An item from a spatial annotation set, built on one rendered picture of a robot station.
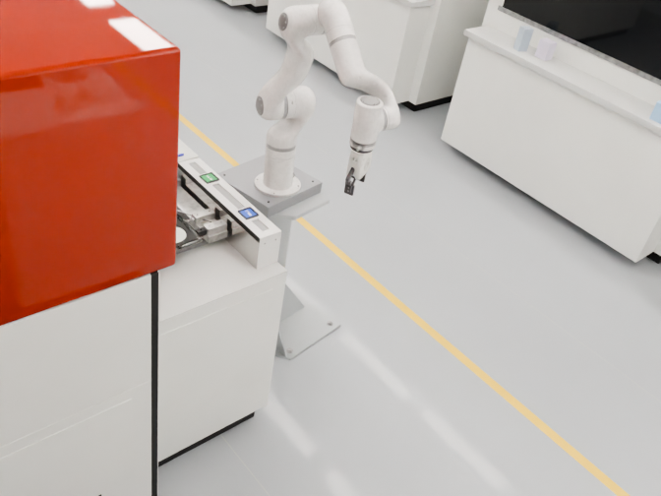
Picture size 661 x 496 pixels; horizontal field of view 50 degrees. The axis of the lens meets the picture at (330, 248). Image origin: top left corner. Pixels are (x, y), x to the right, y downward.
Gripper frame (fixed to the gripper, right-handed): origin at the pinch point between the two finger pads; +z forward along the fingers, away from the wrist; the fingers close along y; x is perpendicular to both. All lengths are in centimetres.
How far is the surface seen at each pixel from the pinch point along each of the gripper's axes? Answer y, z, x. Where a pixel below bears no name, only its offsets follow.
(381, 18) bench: 304, 70, 105
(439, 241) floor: 154, 129, -8
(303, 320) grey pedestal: 44, 121, 28
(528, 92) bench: 247, 63, -21
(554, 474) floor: 23, 121, -105
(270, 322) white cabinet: -18, 60, 17
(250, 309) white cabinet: -27, 48, 21
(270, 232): -12.5, 23.2, 23.0
